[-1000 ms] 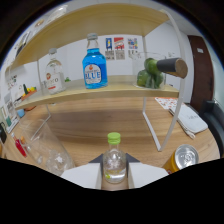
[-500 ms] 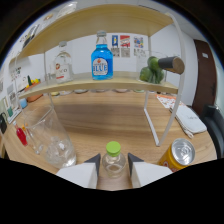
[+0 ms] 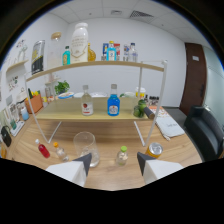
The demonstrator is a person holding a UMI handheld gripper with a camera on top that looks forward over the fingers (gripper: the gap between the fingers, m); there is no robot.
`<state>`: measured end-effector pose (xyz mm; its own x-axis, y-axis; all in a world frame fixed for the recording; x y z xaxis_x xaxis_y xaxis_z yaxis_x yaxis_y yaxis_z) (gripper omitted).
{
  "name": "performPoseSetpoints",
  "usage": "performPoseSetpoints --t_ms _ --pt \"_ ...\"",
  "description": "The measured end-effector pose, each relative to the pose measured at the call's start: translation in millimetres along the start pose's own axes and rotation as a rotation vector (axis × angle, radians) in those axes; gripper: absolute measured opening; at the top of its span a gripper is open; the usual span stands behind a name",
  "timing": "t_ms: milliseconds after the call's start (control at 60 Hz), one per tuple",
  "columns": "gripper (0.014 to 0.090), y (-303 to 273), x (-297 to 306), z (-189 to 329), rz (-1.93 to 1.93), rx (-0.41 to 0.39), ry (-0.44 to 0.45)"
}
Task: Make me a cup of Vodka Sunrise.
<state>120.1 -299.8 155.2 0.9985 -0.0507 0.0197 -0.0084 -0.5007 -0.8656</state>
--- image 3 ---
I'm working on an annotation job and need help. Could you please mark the small teal bottle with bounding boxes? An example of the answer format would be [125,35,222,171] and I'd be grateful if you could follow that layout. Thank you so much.
[62,45,72,66]

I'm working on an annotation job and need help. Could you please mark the clear bottle red label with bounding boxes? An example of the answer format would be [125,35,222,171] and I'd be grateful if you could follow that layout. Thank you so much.
[80,84,95,117]

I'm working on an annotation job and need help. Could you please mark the large white bottle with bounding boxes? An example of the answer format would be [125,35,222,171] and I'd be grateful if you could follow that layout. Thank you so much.
[69,22,90,64]

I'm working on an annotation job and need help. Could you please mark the white tray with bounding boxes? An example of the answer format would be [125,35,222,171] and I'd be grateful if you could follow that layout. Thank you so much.
[9,119,26,138]

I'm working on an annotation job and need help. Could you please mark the small red syrup bottle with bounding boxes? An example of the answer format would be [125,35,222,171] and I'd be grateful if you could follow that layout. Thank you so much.
[34,138,51,159]

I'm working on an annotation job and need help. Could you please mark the small blue printed box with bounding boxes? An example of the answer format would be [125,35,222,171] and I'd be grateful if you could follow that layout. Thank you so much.
[101,42,109,62]

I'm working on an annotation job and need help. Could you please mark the tall glass jar cork lid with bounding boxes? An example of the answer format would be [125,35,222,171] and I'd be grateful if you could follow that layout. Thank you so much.
[46,31,63,69]

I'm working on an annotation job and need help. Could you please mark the brown door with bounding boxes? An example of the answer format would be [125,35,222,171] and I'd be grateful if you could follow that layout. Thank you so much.
[178,42,208,117]

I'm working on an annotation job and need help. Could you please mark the blue rimmed plate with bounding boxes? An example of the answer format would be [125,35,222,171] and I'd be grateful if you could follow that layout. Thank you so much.
[57,91,75,100]

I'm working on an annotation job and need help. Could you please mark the green potted plant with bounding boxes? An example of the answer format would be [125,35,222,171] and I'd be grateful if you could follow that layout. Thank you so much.
[54,79,71,96]

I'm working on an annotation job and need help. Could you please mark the round amber bottle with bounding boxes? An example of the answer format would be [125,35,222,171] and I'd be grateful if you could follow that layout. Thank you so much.
[87,42,97,62]

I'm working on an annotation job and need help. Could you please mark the white frame wooden shelf rack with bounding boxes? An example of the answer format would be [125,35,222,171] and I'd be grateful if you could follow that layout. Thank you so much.
[23,59,169,148]

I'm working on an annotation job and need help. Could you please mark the wooden wall shelf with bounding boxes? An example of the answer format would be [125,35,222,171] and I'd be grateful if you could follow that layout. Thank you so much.
[5,59,30,73]

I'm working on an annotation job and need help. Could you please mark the small blue bottle white label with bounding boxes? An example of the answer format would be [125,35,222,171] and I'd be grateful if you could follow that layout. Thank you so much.
[106,40,118,62]

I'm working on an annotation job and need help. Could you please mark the black armchair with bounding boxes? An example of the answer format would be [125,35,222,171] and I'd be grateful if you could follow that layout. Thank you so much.
[183,105,224,163]

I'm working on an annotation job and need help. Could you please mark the orange white paper sheet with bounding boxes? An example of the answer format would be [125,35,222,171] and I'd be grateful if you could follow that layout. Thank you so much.
[148,105,173,119]

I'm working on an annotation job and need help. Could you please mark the white mug green print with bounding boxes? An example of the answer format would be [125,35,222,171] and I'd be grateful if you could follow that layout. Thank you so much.
[120,91,136,99]

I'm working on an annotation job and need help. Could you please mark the clear glass tumbler with ice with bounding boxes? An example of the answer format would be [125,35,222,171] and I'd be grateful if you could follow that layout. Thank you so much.
[72,131,101,168]

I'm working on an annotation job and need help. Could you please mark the blue liquid bottle silver cap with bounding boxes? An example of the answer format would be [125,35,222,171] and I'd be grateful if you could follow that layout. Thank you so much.
[106,83,121,117]

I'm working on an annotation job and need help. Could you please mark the wall photo collage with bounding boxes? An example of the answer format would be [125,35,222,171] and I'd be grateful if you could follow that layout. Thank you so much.
[7,75,19,92]

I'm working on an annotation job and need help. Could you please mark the white figure on wall shelf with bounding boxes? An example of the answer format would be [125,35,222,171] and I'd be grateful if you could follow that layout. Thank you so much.
[16,39,28,63]

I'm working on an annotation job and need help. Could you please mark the small clear bottle blue cap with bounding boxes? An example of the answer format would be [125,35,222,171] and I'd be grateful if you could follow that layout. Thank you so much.
[129,42,139,63]

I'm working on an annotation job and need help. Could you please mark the green cup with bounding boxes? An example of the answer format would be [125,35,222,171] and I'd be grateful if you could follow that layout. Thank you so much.
[9,118,18,130]

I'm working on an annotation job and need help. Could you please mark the black kettle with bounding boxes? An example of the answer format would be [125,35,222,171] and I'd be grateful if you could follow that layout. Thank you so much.
[0,125,13,148]

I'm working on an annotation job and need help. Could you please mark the yellow cup white lid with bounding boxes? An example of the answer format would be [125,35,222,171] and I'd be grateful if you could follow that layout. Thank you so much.
[134,86,147,100]

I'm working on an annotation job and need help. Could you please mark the white plate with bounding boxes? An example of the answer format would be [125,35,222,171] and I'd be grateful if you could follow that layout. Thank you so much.
[89,91,109,98]

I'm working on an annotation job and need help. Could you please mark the lime jar with cork lid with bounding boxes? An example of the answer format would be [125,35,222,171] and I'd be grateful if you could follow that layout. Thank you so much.
[132,98,156,120]

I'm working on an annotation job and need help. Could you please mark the light blue cylinder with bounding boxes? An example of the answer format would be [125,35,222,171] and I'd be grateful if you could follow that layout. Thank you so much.
[20,106,30,122]

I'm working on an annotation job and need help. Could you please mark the orange storage basket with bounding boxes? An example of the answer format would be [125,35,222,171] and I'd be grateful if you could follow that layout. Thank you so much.
[24,93,44,115]

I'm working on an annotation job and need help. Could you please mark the ceiling air vent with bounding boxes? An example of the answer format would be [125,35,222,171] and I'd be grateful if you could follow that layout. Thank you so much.
[129,10,155,19]

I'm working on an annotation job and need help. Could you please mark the yellow drink can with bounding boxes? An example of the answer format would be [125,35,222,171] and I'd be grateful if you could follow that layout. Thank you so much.
[144,141,164,160]

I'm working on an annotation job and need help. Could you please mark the clear bottle green cap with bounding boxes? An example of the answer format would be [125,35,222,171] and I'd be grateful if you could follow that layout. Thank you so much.
[115,145,130,167]

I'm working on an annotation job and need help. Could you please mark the black silver foil bag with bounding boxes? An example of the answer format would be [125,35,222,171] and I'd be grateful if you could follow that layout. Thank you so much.
[30,39,46,76]

